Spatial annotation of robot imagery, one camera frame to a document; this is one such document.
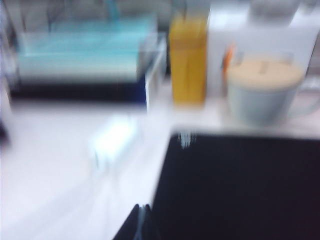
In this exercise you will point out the teal book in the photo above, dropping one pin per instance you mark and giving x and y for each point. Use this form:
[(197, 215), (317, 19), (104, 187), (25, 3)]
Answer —
[(75, 50)]

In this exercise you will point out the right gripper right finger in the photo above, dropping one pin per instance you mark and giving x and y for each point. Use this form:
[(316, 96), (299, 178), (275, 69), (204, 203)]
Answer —
[(151, 225)]

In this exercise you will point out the thin black box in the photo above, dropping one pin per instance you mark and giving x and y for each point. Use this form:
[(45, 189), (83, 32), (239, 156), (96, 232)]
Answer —
[(80, 87)]

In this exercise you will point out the white cardboard box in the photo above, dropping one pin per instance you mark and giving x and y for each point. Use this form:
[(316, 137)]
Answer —
[(250, 40)]

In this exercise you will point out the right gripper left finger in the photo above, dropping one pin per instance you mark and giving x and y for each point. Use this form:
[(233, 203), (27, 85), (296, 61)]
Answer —
[(132, 225)]

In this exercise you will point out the beige wooden mug lid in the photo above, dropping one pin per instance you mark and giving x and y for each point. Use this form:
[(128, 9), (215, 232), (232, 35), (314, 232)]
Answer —
[(262, 72)]

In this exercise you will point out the yellow tin box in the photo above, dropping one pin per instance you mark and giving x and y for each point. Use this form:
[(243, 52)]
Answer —
[(188, 62)]

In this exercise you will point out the white ceramic mug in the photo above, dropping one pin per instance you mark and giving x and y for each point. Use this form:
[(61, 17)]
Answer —
[(260, 102)]

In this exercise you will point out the black mouse pad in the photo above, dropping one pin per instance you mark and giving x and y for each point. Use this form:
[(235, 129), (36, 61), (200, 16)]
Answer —
[(237, 187)]

